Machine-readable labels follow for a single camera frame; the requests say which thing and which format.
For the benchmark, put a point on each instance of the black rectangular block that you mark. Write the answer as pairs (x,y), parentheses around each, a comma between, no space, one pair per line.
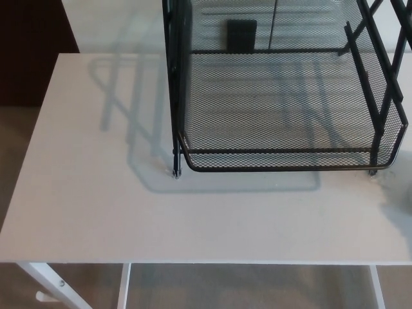
(241,35)

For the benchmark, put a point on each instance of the black mesh file tray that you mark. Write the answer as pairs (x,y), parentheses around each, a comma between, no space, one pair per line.
(176,96)

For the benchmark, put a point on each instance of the dark brown wooden cabinet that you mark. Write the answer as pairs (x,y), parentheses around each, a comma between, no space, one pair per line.
(29,51)

